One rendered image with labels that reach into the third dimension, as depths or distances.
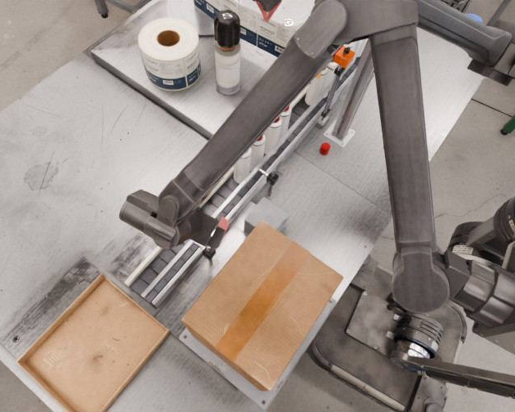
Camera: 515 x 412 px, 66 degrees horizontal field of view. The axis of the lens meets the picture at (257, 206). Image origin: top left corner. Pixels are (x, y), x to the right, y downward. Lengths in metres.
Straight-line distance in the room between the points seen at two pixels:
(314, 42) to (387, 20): 0.09
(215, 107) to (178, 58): 0.20
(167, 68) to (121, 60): 0.27
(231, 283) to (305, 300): 0.17
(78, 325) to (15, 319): 0.18
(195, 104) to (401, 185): 1.01
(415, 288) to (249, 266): 0.43
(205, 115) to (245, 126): 0.83
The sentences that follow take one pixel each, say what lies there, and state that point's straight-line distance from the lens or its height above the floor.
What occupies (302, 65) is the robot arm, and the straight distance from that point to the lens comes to 0.57.
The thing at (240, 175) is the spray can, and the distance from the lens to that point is 1.23.
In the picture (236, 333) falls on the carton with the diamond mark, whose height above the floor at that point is 1.12.
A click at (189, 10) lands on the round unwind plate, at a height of 0.89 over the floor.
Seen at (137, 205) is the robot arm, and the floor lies 1.34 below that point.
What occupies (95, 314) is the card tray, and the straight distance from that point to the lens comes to 1.25.
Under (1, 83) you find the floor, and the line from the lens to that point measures 3.05.
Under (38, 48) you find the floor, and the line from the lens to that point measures 3.17.
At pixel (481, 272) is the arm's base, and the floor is 1.48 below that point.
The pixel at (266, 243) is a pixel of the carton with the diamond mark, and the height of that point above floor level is 1.12.
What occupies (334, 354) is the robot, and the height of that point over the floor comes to 0.24.
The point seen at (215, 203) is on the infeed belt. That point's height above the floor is 0.88.
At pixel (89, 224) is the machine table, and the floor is 0.83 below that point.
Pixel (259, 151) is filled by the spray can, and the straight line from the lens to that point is 1.20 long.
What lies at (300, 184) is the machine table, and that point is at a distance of 1.36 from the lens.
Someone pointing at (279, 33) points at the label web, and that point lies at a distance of 1.50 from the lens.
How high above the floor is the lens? 2.01
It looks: 65 degrees down
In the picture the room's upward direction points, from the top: 8 degrees clockwise
